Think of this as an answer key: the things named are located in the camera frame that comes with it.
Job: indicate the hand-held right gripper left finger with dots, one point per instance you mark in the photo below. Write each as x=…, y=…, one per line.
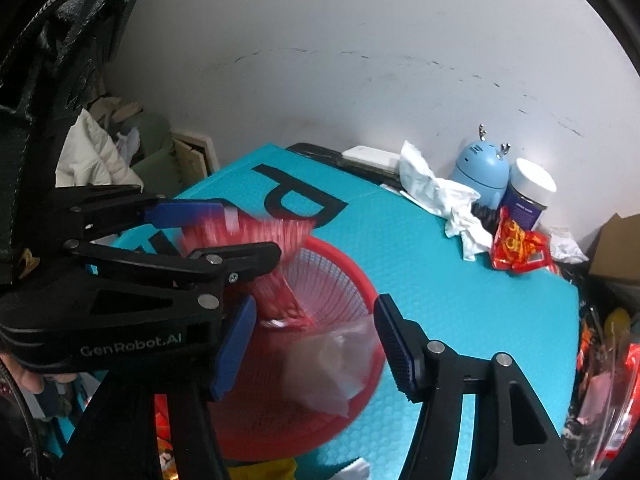
x=235, y=350

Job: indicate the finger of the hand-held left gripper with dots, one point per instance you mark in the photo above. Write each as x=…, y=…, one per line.
x=150, y=270
x=190, y=212

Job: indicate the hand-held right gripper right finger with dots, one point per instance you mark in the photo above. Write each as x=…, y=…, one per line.
x=395, y=350

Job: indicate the clear plastic packet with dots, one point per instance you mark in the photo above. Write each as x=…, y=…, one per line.
x=330, y=365

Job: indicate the red white snack packet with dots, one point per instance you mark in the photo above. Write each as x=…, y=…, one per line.
x=280, y=240

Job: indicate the red plastic basket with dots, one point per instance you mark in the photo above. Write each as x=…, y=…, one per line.
x=330, y=280

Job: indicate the red gold print snack packet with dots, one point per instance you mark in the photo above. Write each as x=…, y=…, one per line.
x=164, y=440

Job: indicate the yellow snack packet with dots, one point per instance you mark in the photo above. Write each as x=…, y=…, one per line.
x=260, y=471

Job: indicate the teal bubble mat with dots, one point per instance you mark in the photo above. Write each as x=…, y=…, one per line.
x=440, y=290

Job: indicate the green chair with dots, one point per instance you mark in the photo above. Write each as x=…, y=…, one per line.
x=152, y=145

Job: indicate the white padded jacket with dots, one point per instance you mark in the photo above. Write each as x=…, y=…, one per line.
x=95, y=155

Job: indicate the red crumpled snack packet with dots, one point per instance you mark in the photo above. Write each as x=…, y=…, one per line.
x=520, y=250

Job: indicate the white crumpled tissue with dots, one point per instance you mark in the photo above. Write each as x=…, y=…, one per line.
x=430, y=185

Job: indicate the white power bank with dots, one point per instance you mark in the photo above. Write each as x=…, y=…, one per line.
x=372, y=157

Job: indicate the blue antlered humidifier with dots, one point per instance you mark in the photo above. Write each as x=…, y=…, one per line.
x=480, y=172

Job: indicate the white crumpled wrapper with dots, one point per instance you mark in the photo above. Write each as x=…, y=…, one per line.
x=567, y=247

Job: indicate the white lidded dark jar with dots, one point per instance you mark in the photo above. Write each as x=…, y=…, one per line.
x=530, y=195

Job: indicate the clear bag of red packets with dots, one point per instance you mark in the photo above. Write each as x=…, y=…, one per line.
x=615, y=400

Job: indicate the cardboard box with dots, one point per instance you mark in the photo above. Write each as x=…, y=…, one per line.
x=617, y=245

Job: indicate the wooden framed wall panel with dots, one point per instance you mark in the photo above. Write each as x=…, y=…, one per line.
x=195, y=152

